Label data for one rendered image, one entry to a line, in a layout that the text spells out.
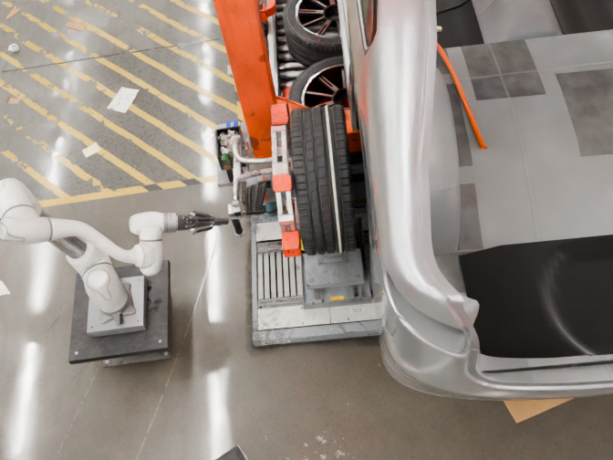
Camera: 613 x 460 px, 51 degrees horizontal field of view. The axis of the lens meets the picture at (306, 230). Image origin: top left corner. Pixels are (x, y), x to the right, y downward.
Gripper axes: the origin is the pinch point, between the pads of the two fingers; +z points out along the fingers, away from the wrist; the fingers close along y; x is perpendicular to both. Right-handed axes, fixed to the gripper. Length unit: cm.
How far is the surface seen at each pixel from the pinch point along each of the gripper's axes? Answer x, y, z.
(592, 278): -54, -67, 137
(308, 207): -44, -24, 31
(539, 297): -53, -73, 112
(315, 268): 35, -7, 51
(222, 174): 25, 47, 5
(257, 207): -33.1, -15.8, 12.2
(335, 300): 39, -25, 60
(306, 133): -58, 3, 31
